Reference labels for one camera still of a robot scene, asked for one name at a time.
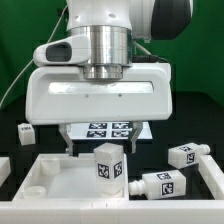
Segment white square tabletop tray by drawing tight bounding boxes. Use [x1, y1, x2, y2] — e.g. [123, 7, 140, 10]
[14, 153, 129, 201]

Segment small white cube block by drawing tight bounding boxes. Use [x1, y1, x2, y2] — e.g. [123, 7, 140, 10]
[18, 123, 36, 145]

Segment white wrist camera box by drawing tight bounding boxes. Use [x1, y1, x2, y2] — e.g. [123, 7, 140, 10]
[33, 35, 91, 67]

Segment white marker sheet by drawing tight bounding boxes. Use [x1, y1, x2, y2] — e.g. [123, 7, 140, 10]
[63, 120, 154, 141]

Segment grey cable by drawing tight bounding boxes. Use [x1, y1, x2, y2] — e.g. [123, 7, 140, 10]
[0, 4, 69, 108]

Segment white left fence block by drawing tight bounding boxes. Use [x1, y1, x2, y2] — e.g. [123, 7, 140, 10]
[0, 157, 11, 187]

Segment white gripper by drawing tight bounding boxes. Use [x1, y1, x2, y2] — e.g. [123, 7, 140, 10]
[25, 63, 172, 157]

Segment white front fence rail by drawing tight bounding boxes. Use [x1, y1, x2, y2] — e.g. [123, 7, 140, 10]
[0, 200, 224, 224]

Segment white right fence rail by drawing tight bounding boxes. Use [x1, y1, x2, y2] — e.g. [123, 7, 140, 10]
[198, 155, 224, 200]

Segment white fence rail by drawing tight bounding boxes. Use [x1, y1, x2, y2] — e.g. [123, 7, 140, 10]
[198, 155, 224, 200]
[0, 200, 224, 224]

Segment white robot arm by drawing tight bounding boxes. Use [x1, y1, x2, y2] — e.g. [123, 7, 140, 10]
[26, 0, 193, 152]

